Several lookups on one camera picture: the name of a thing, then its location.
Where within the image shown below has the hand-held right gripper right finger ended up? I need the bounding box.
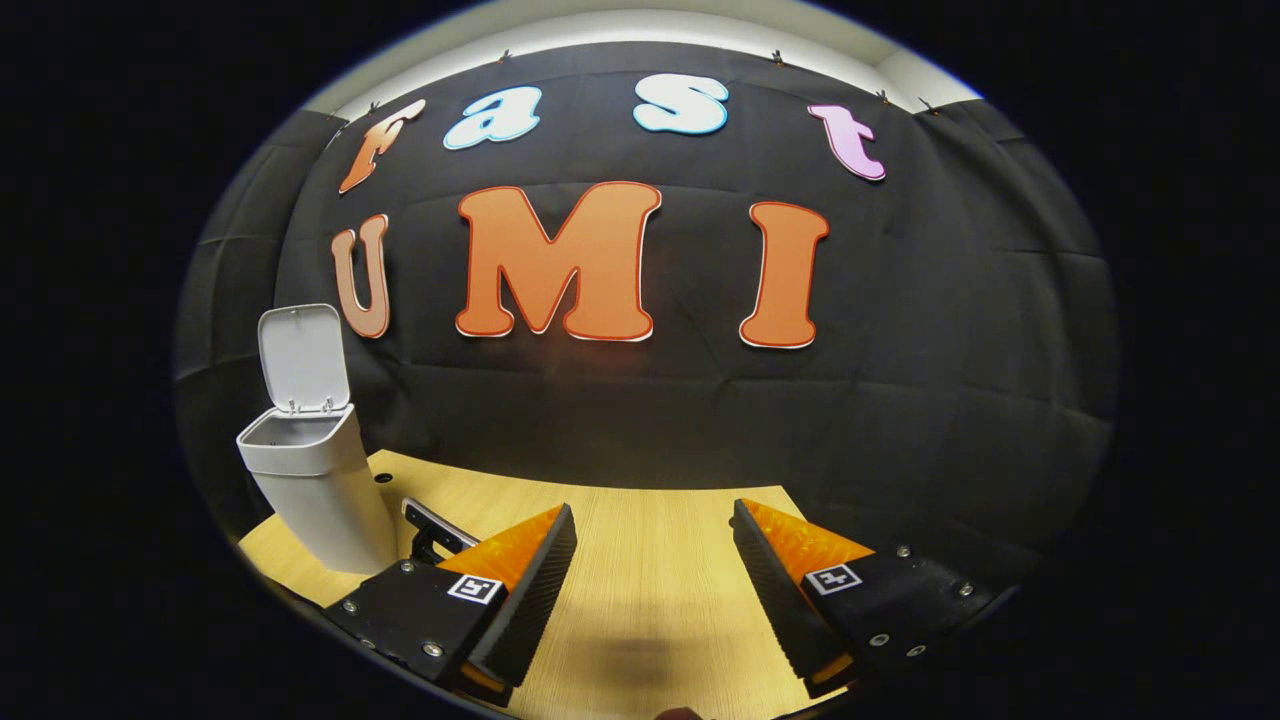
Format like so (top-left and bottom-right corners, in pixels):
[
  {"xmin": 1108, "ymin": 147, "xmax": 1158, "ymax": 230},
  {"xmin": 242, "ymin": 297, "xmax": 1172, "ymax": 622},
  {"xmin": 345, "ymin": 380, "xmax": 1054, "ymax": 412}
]
[{"xmin": 732, "ymin": 498, "xmax": 1001, "ymax": 701}]

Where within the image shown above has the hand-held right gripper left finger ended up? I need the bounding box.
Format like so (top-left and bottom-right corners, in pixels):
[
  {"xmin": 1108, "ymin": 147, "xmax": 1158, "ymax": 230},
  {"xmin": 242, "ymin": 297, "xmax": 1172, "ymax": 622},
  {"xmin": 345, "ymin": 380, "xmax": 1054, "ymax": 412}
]
[{"xmin": 325, "ymin": 503, "xmax": 579, "ymax": 706}]

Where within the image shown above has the white desktop garbage bin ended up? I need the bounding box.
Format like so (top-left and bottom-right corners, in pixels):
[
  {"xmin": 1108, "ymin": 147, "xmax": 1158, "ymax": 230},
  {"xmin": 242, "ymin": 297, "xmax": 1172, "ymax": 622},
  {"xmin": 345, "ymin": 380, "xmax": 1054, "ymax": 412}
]
[{"xmin": 237, "ymin": 303, "xmax": 401, "ymax": 576}]

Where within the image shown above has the wooden desktop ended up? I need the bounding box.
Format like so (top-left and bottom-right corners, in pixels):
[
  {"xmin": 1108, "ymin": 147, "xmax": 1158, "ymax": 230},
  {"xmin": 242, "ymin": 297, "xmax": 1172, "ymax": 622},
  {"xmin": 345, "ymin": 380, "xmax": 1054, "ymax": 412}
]
[{"xmin": 238, "ymin": 450, "xmax": 861, "ymax": 720}]

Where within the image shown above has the black backdrop cloth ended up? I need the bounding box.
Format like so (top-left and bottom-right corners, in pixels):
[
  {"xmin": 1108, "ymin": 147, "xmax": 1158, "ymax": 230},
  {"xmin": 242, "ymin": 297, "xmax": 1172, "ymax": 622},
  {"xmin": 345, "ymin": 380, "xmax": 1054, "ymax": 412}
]
[{"xmin": 172, "ymin": 40, "xmax": 1119, "ymax": 581}]

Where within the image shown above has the black camera on small stand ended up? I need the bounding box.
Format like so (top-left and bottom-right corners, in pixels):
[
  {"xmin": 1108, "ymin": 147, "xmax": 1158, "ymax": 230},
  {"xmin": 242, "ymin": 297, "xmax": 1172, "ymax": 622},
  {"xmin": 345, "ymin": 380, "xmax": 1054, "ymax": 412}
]
[{"xmin": 400, "ymin": 498, "xmax": 481, "ymax": 566}]

